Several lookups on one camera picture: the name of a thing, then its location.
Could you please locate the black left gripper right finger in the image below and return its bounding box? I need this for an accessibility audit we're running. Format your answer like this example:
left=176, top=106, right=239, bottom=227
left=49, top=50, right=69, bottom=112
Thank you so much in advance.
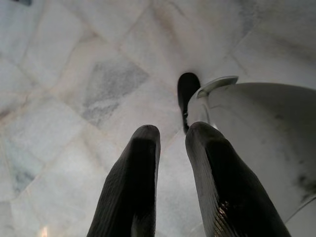
left=185, top=122, right=293, bottom=237

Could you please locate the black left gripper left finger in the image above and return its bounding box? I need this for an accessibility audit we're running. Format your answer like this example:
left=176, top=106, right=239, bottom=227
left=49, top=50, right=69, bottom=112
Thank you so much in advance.
left=85, top=124, right=161, bottom=237

